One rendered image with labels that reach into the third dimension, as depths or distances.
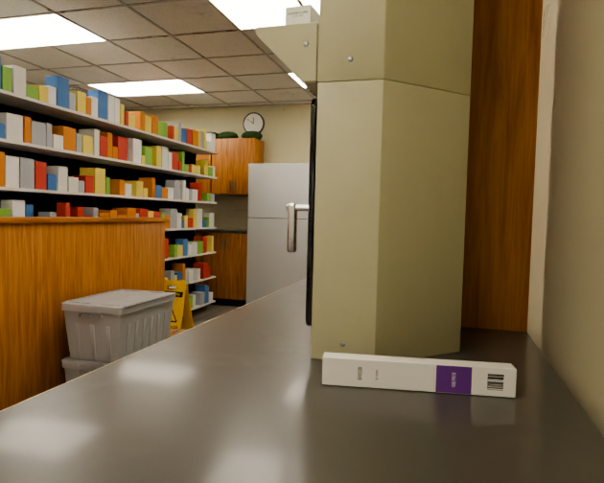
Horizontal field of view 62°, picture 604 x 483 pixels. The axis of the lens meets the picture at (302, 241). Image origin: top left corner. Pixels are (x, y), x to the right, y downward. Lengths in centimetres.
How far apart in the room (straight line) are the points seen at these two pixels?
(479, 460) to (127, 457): 36
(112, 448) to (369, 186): 53
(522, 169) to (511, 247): 17
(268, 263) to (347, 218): 526
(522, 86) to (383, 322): 64
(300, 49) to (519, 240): 64
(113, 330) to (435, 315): 231
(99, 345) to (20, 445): 248
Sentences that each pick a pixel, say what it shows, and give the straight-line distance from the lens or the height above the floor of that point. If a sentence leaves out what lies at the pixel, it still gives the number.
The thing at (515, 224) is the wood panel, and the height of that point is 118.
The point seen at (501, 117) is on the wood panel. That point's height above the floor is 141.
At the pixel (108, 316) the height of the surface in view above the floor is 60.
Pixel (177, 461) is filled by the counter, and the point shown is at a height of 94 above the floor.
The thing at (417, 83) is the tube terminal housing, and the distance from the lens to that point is 91.
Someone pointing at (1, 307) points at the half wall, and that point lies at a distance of 301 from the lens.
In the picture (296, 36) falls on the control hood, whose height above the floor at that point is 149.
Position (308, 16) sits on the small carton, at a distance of 100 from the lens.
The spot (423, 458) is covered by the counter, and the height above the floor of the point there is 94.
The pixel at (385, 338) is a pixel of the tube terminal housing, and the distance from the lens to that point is 87.
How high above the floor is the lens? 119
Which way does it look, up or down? 3 degrees down
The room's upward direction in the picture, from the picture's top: 1 degrees clockwise
